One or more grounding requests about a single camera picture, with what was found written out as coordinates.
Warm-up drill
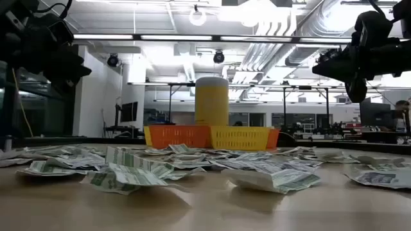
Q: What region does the orange plastic basket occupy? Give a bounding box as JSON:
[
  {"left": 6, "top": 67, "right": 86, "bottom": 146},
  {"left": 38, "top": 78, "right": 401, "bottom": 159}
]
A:
[
  {"left": 148, "top": 124, "right": 212, "bottom": 150},
  {"left": 266, "top": 128, "right": 281, "bottom": 150}
]

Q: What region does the black computer monitor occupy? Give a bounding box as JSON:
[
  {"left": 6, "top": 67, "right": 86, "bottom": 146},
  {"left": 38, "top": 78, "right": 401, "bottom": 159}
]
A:
[{"left": 359, "top": 98, "right": 396, "bottom": 128}]

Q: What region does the dark office desk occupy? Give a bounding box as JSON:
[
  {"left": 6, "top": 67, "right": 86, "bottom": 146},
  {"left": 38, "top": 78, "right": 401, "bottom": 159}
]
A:
[{"left": 103, "top": 125, "right": 142, "bottom": 139}]

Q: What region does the yellow cable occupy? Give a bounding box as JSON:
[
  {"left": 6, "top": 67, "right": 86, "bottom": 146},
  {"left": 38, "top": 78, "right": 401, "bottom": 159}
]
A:
[{"left": 11, "top": 67, "right": 35, "bottom": 138}]

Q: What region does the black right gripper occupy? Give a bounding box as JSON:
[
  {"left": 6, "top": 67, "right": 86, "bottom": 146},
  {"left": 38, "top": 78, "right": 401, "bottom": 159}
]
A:
[{"left": 312, "top": 40, "right": 404, "bottom": 104}]

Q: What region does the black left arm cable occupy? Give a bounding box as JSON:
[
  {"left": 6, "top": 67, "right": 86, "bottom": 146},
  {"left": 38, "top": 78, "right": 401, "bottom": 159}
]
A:
[{"left": 31, "top": 0, "right": 74, "bottom": 20}]

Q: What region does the white cylindrical cup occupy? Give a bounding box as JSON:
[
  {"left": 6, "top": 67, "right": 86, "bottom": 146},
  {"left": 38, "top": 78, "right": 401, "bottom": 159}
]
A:
[{"left": 194, "top": 76, "right": 230, "bottom": 126}]

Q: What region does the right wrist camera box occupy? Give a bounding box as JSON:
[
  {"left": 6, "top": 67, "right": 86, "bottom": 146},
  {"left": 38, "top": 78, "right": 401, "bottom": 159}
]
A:
[{"left": 351, "top": 10, "right": 394, "bottom": 49}]

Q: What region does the black metal rig frame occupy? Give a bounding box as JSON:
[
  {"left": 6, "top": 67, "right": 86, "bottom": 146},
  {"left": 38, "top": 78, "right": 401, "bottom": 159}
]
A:
[{"left": 128, "top": 81, "right": 331, "bottom": 129}]

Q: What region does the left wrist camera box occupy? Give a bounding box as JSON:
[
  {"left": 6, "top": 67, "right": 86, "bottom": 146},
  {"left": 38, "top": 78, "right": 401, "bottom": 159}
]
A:
[{"left": 47, "top": 19, "right": 75, "bottom": 46}]

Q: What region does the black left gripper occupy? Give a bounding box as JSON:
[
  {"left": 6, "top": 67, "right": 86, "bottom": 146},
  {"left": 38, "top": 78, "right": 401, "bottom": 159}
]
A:
[{"left": 22, "top": 35, "right": 92, "bottom": 96}]

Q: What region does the black beam with light strips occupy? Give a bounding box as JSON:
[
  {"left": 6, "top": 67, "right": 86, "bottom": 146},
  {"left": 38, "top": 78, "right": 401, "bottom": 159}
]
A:
[{"left": 73, "top": 33, "right": 354, "bottom": 44}]

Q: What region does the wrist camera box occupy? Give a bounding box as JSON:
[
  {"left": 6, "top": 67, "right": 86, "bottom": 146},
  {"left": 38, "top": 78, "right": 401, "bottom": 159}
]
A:
[
  {"left": 47, "top": 19, "right": 75, "bottom": 46},
  {"left": 351, "top": 10, "right": 394, "bottom": 49}
]

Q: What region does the person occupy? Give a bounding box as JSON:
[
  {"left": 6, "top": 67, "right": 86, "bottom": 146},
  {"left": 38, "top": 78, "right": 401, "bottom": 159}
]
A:
[{"left": 394, "top": 99, "right": 411, "bottom": 134}]

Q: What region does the white ring lamp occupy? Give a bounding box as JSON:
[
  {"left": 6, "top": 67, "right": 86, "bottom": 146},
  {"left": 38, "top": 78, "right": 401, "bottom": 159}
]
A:
[{"left": 188, "top": 4, "right": 207, "bottom": 27}]

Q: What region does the black monitor on stand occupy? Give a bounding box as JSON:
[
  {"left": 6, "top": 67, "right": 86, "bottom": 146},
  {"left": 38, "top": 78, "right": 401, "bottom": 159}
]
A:
[{"left": 114, "top": 101, "right": 139, "bottom": 128}]

